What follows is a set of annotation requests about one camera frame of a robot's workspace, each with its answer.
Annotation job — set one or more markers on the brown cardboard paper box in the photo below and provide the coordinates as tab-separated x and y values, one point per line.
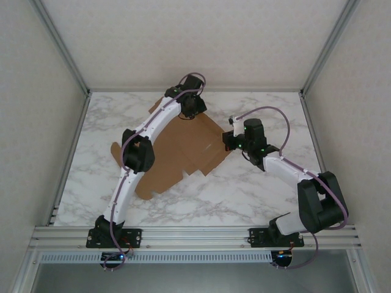
183	140

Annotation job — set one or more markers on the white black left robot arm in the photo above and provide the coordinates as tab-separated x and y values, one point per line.
159	119

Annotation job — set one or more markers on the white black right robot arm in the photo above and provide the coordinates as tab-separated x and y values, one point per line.
281	168

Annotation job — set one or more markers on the small controller circuit board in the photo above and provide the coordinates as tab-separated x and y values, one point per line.
114	258
282	258

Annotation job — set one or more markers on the grey metal panel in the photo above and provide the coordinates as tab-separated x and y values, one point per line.
195	279

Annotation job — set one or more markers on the aluminium table edge rail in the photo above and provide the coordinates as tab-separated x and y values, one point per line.
78	128
311	128
137	90

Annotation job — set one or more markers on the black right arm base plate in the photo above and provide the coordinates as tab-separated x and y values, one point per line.
258	238

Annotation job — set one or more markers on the aluminium mounting rail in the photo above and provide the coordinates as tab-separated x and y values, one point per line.
195	238

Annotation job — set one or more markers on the aluminium frame post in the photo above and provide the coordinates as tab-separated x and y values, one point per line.
329	45
61	45
365	271
26	268

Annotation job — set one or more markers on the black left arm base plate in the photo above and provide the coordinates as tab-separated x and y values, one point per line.
134	238

